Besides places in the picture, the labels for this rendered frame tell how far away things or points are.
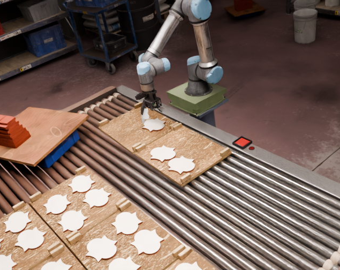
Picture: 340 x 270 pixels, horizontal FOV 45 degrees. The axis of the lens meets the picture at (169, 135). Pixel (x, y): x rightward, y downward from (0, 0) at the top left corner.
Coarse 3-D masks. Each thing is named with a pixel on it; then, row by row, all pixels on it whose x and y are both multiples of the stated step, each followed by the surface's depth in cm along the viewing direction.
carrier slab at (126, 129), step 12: (120, 120) 262; (132, 120) 260; (168, 120) 253; (108, 132) 252; (120, 132) 250; (132, 132) 248; (144, 132) 246; (156, 132) 243; (168, 132) 242; (120, 144) 240; (132, 144) 237
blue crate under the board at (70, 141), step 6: (72, 132) 247; (66, 138) 243; (72, 138) 248; (78, 138) 253; (60, 144) 239; (66, 144) 244; (72, 144) 249; (54, 150) 235; (60, 150) 240; (66, 150) 245; (48, 156) 232; (54, 156) 236; (60, 156) 240; (42, 162) 233; (48, 162) 232; (54, 162) 237
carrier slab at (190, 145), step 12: (180, 132) 239; (192, 132) 237; (156, 144) 233; (168, 144) 231; (180, 144) 229; (192, 144) 228; (204, 144) 226; (216, 144) 224; (144, 156) 225; (180, 156) 220; (192, 156) 218; (204, 156) 217; (216, 156) 215; (156, 168) 215; (168, 168) 213; (204, 168) 209
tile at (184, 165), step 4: (172, 160) 217; (176, 160) 216; (180, 160) 216; (184, 160) 215; (188, 160) 214; (192, 160) 214; (168, 164) 214; (172, 164) 214; (176, 164) 213; (180, 164) 212; (184, 164) 212; (188, 164) 211; (192, 164) 211; (172, 168) 211; (176, 168) 210; (180, 168) 210; (184, 168) 209; (188, 168) 209; (192, 168) 208; (180, 172) 207
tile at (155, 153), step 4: (156, 148) 228; (160, 148) 227; (164, 148) 227; (168, 148) 226; (172, 148) 225; (152, 152) 226; (156, 152) 225; (160, 152) 224; (164, 152) 224; (168, 152) 223; (172, 152) 223; (152, 156) 222; (156, 156) 222; (160, 156) 221; (164, 156) 220; (168, 156) 220; (172, 156) 219; (160, 160) 219; (164, 160) 219; (168, 160) 219
